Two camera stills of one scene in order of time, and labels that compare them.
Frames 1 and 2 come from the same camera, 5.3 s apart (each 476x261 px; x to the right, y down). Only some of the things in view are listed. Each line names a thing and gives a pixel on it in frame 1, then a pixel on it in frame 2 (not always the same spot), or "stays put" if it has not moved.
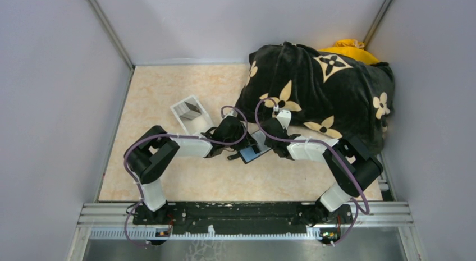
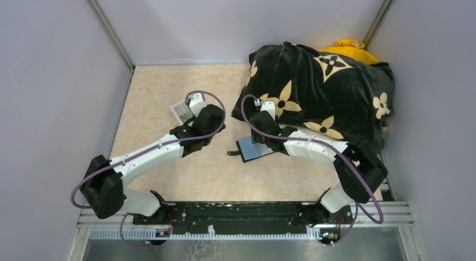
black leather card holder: x=248 y=154 stays put
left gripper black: x=241 y=129 to x=219 y=123
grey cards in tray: x=186 y=110 stays put
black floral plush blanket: x=328 y=95 stays put
